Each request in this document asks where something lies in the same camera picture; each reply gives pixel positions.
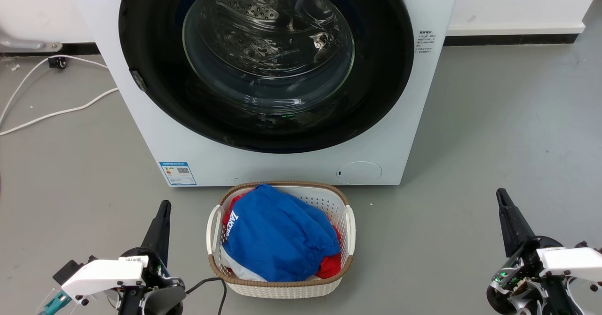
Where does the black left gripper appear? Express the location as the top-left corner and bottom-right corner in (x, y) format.
(117, 200), (187, 315)

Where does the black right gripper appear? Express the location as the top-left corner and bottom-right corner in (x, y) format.
(487, 188), (580, 315)

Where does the round black glass washer door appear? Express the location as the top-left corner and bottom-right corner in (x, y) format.
(119, 0), (415, 154)

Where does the white front-load washing machine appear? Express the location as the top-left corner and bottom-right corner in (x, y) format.
(66, 0), (464, 187)

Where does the blue energy label sticker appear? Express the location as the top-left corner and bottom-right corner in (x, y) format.
(159, 161), (197, 187)

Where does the blue garment with white print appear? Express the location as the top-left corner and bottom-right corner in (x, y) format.
(221, 184), (341, 282)

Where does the white woven-rim laundry basket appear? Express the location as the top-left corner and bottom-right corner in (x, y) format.
(206, 181), (356, 299)

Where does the round white filter cover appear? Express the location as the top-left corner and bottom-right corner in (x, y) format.
(337, 161), (383, 185)

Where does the red garment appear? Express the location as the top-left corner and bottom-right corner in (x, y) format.
(221, 193), (342, 280)

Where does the black text label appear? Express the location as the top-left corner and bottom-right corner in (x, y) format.
(415, 30), (436, 55)

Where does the stainless steel washer drum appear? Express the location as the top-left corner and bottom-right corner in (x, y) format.
(183, 0), (355, 102)

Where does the white floor cable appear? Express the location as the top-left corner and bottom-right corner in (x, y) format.
(0, 55), (109, 127)
(0, 87), (119, 137)

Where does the grey metal pipe bracket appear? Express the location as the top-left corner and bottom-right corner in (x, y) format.
(0, 33), (63, 53)

